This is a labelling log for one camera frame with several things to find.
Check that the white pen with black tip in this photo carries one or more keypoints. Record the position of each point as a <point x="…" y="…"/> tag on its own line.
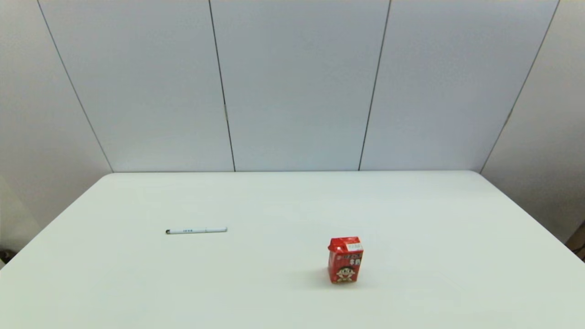
<point x="196" y="230"/>

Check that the red milk carton with cartoon face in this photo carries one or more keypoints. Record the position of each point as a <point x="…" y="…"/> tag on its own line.
<point x="345" y="262"/>

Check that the brown object behind table corner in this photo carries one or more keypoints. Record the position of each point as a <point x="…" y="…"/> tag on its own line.
<point x="578" y="242"/>

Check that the dark object beside table edge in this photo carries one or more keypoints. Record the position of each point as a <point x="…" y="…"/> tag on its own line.
<point x="4" y="255"/>

